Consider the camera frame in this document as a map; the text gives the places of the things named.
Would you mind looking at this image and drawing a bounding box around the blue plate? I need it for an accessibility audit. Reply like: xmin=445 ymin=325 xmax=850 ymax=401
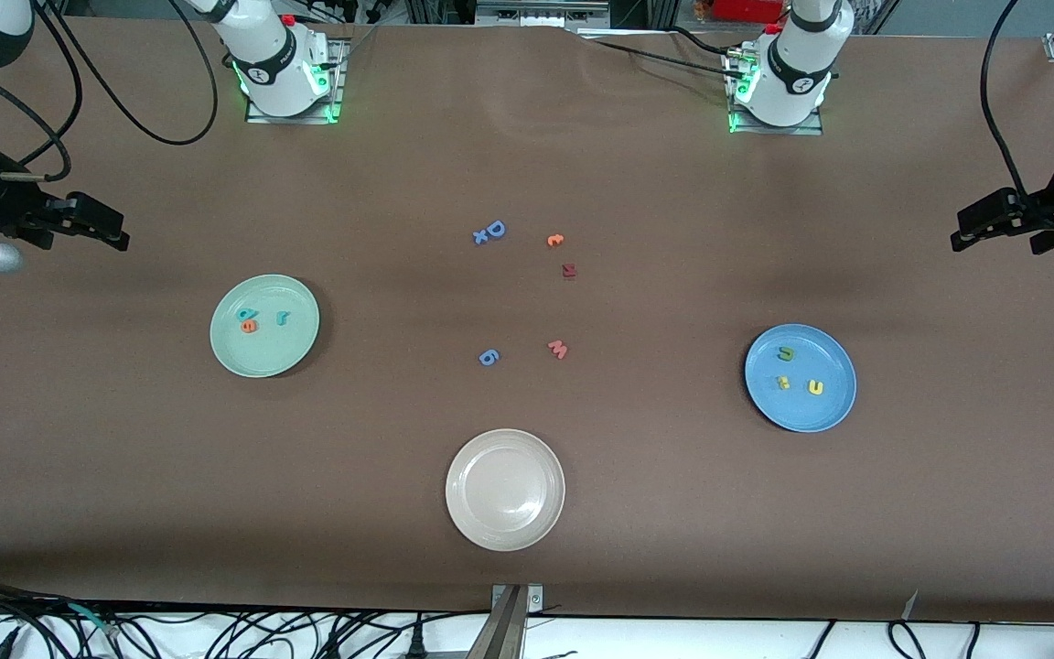
xmin=744 ymin=323 xmax=858 ymax=434

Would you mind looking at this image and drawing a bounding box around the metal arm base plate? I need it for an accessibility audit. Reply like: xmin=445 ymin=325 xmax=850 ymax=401
xmin=724 ymin=46 xmax=825 ymax=136
xmin=244 ymin=37 xmax=347 ymax=124

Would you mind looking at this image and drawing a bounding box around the red box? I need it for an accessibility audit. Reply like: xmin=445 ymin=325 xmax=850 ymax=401
xmin=713 ymin=0 xmax=786 ymax=25

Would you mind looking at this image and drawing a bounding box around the green plate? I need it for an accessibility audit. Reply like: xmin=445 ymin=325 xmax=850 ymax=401
xmin=210 ymin=274 xmax=321 ymax=379

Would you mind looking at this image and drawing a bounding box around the brown table cover sheet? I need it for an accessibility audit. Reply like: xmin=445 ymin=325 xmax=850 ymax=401
xmin=0 ymin=16 xmax=1054 ymax=625

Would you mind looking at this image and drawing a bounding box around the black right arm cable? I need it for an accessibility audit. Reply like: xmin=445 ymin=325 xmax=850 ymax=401
xmin=0 ymin=0 xmax=220 ymax=182

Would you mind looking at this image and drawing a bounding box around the aluminium frame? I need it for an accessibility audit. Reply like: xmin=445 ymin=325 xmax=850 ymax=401
xmin=477 ymin=0 xmax=610 ymax=28

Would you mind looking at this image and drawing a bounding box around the black table cable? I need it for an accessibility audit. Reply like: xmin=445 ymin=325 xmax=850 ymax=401
xmin=575 ymin=26 xmax=747 ymax=79

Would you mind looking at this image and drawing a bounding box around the black looped floor cable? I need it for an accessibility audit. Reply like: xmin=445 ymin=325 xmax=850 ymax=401
xmin=887 ymin=620 xmax=928 ymax=659

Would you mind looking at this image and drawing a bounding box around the teal floor cable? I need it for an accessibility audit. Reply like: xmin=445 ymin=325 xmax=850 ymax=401
xmin=68 ymin=600 xmax=122 ymax=639

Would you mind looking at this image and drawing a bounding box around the metal table edge bracket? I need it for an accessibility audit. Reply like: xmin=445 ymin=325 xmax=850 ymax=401
xmin=468 ymin=584 xmax=544 ymax=659

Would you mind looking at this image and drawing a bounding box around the beige plate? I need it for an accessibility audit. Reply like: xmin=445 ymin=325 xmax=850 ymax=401
xmin=445 ymin=428 xmax=567 ymax=553

